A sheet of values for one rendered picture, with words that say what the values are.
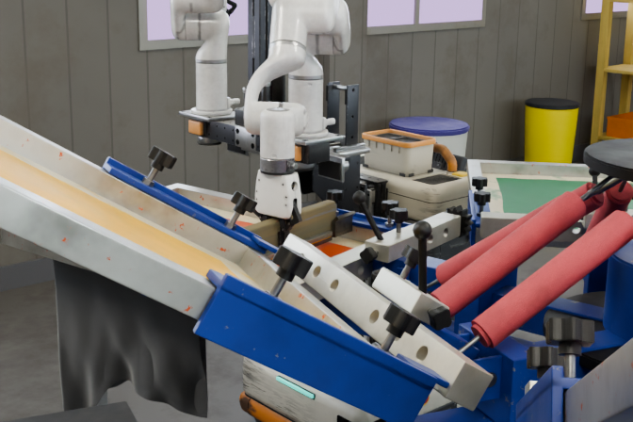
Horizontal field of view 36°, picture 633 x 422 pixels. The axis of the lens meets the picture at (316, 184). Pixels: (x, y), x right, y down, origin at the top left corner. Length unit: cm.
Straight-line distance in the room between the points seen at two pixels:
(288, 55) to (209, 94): 82
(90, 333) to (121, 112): 283
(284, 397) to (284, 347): 225
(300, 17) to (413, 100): 426
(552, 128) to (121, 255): 611
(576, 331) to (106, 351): 161
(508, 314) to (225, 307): 57
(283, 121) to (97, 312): 63
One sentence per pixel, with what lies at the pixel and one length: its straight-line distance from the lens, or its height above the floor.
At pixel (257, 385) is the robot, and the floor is 18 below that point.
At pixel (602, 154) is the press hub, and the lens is 168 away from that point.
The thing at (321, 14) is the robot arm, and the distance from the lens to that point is 225.
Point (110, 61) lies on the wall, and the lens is 504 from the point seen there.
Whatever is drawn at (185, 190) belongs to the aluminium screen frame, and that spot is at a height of 99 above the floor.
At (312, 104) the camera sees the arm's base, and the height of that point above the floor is 123.
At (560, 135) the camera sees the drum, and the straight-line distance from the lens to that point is 701.
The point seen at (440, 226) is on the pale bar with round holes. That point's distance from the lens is 223.
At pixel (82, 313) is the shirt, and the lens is 237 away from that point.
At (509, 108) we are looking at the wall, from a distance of 728.
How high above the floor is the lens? 165
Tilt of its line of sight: 14 degrees down
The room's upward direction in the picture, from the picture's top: 1 degrees clockwise
